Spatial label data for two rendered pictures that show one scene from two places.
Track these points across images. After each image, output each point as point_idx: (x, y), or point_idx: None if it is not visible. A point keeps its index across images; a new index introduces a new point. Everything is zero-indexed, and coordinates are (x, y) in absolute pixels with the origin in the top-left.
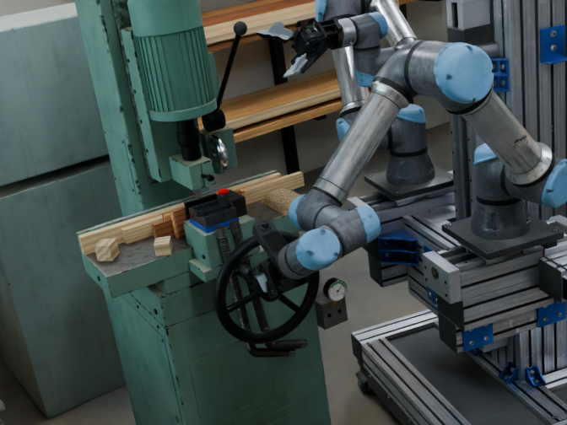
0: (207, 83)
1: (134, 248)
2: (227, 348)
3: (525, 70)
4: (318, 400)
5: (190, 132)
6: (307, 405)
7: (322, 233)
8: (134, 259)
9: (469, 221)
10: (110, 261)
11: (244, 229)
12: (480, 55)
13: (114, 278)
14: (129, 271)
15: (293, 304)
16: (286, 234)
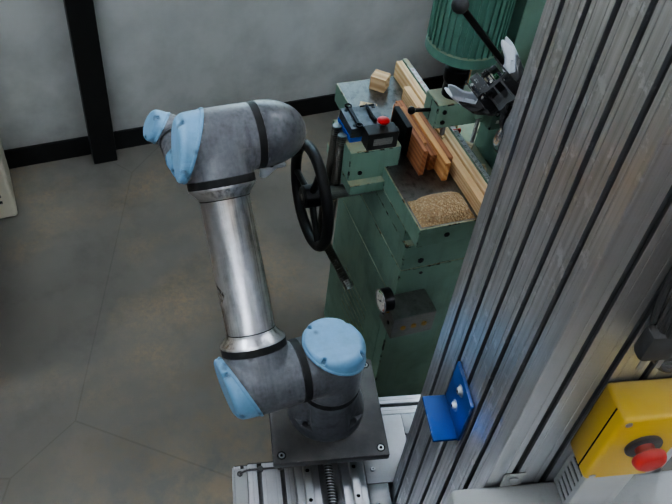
0: (451, 34)
1: (388, 101)
2: (355, 227)
3: (440, 373)
4: (374, 355)
5: (446, 67)
6: (369, 344)
7: (154, 118)
8: (362, 99)
9: (363, 387)
10: (367, 87)
11: (345, 150)
12: (178, 141)
13: (337, 89)
14: (342, 96)
15: (313, 229)
16: (318, 176)
